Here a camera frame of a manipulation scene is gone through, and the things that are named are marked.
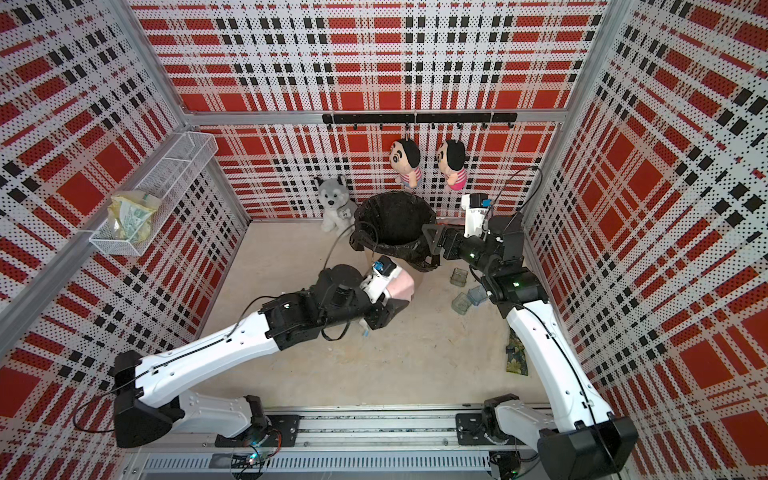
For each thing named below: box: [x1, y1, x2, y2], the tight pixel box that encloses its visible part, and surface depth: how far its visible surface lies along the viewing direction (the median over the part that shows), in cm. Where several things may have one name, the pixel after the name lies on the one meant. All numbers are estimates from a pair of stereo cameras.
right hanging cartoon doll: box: [436, 139, 468, 191], surface depth 96 cm
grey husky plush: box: [318, 176, 357, 237], surface depth 110 cm
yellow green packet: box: [108, 190, 162, 244], surface depth 65 cm
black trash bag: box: [350, 190, 440, 272], surface depth 91 cm
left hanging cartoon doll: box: [389, 138, 423, 188], surface depth 95 cm
